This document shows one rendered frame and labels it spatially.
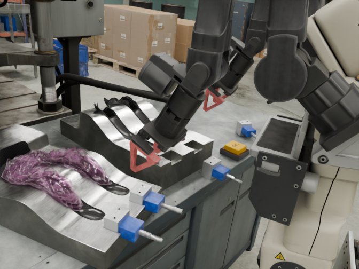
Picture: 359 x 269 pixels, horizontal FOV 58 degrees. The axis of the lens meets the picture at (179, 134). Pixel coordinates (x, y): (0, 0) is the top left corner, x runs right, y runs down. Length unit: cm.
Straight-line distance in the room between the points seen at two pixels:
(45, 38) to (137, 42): 360
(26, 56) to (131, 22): 370
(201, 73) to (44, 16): 97
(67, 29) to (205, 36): 115
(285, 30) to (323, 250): 51
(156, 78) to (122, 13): 458
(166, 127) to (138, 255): 50
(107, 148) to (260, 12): 61
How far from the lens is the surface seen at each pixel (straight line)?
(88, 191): 83
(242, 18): 787
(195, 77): 54
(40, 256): 78
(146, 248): 102
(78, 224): 75
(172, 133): 62
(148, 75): 61
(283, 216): 77
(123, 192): 85
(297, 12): 52
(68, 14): 162
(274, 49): 50
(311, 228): 80
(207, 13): 55
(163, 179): 92
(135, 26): 497
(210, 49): 54
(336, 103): 52
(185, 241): 121
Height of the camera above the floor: 135
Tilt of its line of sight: 25 degrees down
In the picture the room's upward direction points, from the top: 6 degrees clockwise
